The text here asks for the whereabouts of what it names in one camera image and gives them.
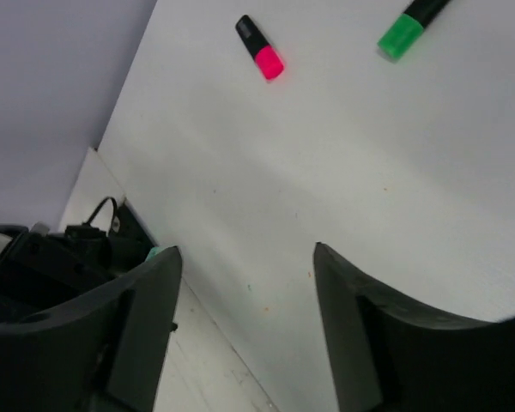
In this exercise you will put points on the pink highlighter black body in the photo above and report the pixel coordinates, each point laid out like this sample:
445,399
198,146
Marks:
263,54

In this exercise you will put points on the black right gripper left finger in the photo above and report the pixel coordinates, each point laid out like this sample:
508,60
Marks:
102,351

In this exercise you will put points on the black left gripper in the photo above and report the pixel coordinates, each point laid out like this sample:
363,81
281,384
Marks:
39,271

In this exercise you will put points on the green folding marker pen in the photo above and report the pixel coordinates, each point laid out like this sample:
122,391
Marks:
153,252

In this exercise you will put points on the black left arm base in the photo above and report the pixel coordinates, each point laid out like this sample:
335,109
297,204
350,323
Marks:
129,226

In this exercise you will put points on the green highlighter black body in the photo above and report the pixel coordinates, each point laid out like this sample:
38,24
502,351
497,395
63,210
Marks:
409,27

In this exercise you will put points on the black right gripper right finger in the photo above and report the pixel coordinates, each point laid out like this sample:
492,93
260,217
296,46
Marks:
390,352

